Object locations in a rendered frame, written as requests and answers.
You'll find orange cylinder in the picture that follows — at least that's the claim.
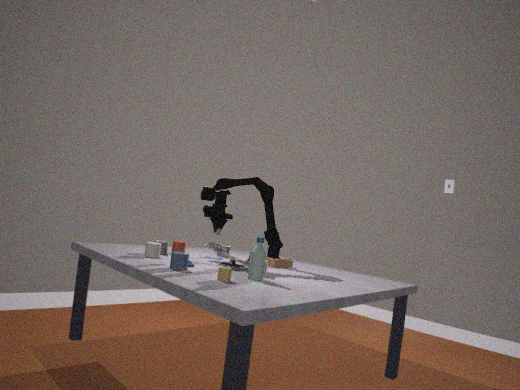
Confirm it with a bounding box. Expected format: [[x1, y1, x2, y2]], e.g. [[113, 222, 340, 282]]
[[172, 241, 186, 253]]

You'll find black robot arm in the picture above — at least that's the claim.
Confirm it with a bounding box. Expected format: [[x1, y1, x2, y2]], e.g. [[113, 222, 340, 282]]
[[201, 177, 283, 259]]

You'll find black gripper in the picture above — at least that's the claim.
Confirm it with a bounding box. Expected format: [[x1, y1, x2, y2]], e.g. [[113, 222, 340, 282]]
[[204, 202, 233, 232]]

